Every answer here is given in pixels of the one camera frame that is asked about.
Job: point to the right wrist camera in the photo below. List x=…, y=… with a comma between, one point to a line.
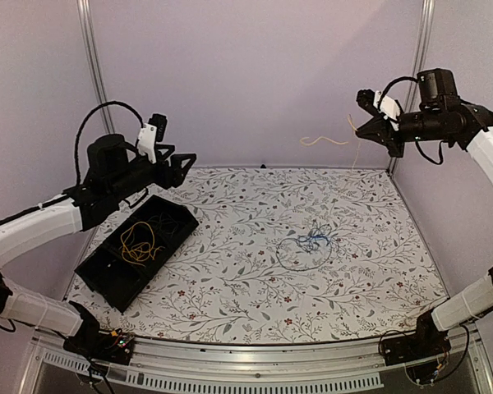
x=385, y=108

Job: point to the aluminium corner post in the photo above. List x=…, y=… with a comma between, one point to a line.
x=422, y=45
x=91, y=53

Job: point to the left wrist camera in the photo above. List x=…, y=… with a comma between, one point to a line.
x=151, y=133

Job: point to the black compartment tray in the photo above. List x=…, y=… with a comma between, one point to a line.
x=121, y=267

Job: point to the floral table mat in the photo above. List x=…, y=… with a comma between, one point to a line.
x=284, y=256

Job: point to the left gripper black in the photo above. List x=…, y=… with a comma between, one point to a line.
x=175, y=176

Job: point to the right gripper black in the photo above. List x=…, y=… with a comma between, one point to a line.
x=379, y=129

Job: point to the right aluminium corner post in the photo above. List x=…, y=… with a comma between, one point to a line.
x=422, y=45

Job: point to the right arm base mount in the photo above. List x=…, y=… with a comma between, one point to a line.
x=411, y=347

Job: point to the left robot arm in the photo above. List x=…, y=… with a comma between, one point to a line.
x=117, y=170

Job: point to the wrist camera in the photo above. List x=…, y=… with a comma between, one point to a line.
x=151, y=133
x=385, y=108

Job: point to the left aluminium corner post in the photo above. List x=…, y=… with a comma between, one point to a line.
x=91, y=53

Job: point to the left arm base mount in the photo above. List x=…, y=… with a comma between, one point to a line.
x=114, y=347

